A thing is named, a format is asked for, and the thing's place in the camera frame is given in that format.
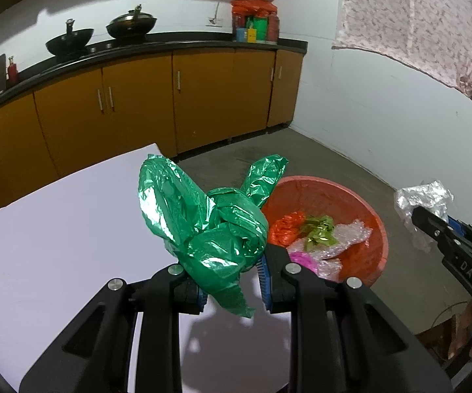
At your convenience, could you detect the clear plastic bag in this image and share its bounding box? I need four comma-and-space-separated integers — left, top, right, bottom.
394, 180, 454, 253

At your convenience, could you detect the black kitchen countertop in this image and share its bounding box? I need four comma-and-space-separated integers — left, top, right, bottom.
0, 31, 308, 125

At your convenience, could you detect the green box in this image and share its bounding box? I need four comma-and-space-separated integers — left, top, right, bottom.
252, 16, 270, 42

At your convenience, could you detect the green plastic bag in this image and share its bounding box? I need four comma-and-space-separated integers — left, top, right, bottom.
138, 153, 290, 319

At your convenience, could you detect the pink floral cloth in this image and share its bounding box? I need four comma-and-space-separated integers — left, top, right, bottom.
332, 0, 472, 99

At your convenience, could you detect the pink plastic bag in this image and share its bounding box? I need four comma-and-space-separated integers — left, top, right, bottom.
289, 250, 320, 273

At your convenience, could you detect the orange plastic bag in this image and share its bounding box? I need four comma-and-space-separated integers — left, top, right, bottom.
269, 212, 306, 246

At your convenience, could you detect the black wok with lid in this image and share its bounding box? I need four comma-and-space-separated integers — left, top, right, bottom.
105, 4, 157, 41

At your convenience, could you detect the wooden lower kitchen cabinet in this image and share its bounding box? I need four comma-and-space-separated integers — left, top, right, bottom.
0, 45, 304, 246

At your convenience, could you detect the red bottle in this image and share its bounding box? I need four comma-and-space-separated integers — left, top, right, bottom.
7, 55, 19, 86

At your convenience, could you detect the red plastic basket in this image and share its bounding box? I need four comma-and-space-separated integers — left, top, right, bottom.
260, 175, 389, 287

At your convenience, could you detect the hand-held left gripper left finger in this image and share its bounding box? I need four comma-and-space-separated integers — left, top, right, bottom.
19, 264, 210, 393

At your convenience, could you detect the small green foil wrapper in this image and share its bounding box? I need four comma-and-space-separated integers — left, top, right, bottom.
299, 215, 338, 252

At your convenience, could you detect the clear bubble wrap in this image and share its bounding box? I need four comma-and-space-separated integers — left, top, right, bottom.
287, 219, 373, 283

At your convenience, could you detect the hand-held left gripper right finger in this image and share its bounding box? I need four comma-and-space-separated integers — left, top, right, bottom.
256, 245, 453, 393

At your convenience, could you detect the black open wok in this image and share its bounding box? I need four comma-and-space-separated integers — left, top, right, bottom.
45, 18, 95, 57

